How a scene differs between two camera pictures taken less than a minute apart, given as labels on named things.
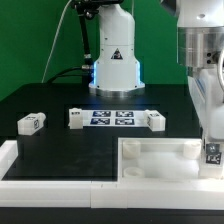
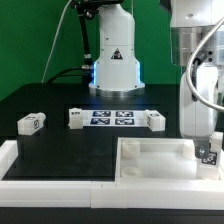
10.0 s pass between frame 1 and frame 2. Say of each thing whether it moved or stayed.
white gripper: moved
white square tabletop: stayed
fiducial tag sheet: stayed
